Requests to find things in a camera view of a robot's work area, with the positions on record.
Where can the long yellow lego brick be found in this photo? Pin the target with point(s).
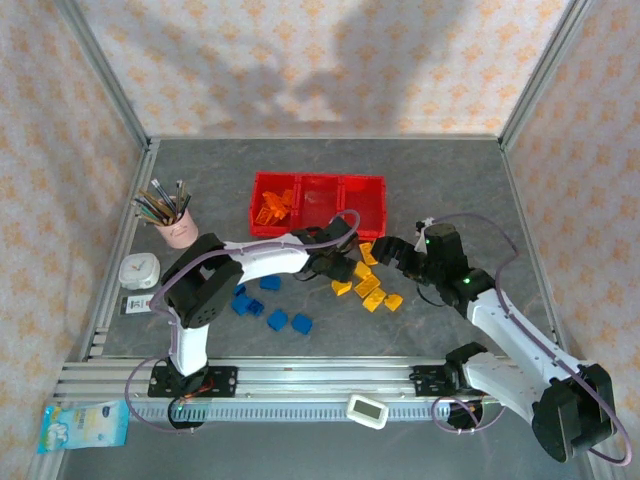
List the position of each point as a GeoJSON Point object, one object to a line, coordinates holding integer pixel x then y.
{"type": "Point", "coordinates": [367, 256]}

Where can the orange curved lego piece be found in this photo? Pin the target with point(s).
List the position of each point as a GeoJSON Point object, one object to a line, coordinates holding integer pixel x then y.
{"type": "Point", "coordinates": [282, 215]}

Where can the small dark orange lego brick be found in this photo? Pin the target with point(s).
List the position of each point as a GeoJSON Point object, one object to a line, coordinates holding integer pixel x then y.
{"type": "Point", "coordinates": [288, 196]}

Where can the blue lego brick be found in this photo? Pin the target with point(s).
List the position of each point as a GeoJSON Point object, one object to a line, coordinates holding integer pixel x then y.
{"type": "Point", "coordinates": [302, 323]}
{"type": "Point", "coordinates": [240, 289]}
{"type": "Point", "coordinates": [256, 308]}
{"type": "Point", "coordinates": [241, 303]}
{"type": "Point", "coordinates": [270, 283]}
{"type": "Point", "coordinates": [276, 319]}

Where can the orange lego ladder piece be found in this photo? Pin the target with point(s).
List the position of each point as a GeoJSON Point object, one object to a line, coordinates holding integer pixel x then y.
{"type": "Point", "coordinates": [274, 202]}

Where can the clear orange lego brick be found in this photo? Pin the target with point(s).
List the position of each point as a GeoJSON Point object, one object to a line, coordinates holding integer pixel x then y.
{"type": "Point", "coordinates": [262, 218]}

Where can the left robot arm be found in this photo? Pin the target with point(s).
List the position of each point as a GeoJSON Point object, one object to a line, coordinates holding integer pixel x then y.
{"type": "Point", "coordinates": [265, 257]}

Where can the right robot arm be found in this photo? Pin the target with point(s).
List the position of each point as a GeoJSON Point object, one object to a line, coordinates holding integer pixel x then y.
{"type": "Point", "coordinates": [510, 340]}

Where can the white digital timer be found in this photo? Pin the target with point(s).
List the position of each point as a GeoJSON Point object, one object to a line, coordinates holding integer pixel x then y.
{"type": "Point", "coordinates": [367, 411]}

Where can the pink pencil cup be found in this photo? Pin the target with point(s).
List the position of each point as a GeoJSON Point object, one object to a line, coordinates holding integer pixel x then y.
{"type": "Point", "coordinates": [177, 230]}

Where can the white alarm clock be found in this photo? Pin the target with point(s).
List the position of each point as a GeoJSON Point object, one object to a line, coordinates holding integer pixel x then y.
{"type": "Point", "coordinates": [140, 271]}

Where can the black and white card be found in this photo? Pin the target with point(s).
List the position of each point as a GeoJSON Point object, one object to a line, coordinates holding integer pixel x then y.
{"type": "Point", "coordinates": [137, 305]}

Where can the blue wet wipes packet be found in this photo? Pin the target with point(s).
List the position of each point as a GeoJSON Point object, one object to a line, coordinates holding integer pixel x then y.
{"type": "Point", "coordinates": [82, 427]}

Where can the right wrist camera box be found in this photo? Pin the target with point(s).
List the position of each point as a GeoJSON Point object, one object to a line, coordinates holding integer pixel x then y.
{"type": "Point", "coordinates": [424, 225]}

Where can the aluminium right side rail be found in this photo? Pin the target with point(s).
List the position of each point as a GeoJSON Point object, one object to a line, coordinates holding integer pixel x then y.
{"type": "Point", "coordinates": [517, 180]}

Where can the aluminium rail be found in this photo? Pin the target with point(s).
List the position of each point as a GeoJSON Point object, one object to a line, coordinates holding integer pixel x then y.
{"type": "Point", "coordinates": [517, 180]}
{"type": "Point", "coordinates": [145, 167]}
{"type": "Point", "coordinates": [325, 380]}

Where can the aluminium front rail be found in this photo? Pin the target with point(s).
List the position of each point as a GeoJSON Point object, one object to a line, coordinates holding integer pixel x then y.
{"type": "Point", "coordinates": [325, 380]}

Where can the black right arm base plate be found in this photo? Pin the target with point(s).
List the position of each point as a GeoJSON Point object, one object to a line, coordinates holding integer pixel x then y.
{"type": "Point", "coordinates": [430, 382]}

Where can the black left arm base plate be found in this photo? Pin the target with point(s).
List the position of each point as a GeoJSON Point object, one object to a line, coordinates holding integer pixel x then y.
{"type": "Point", "coordinates": [220, 382]}

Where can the aluminium left side rail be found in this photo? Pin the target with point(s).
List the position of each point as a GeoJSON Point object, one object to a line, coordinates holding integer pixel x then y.
{"type": "Point", "coordinates": [145, 167]}

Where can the aluminium right frame post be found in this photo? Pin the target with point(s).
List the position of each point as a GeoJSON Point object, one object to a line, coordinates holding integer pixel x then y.
{"type": "Point", "coordinates": [540, 70]}

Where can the aluminium frame post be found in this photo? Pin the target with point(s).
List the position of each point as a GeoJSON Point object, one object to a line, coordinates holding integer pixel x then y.
{"type": "Point", "coordinates": [540, 70]}
{"type": "Point", "coordinates": [107, 75]}

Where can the aluminium left frame post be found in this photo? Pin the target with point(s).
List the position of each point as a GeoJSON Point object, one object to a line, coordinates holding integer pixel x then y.
{"type": "Point", "coordinates": [107, 75]}

